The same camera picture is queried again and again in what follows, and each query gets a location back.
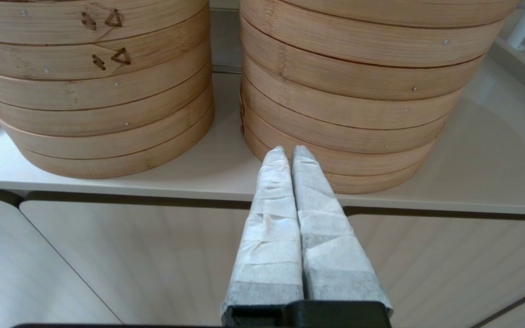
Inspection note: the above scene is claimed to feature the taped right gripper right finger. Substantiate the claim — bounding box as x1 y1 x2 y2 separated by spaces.
291 145 394 311

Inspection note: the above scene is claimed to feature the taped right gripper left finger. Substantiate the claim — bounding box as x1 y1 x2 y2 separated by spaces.
221 146 305 309

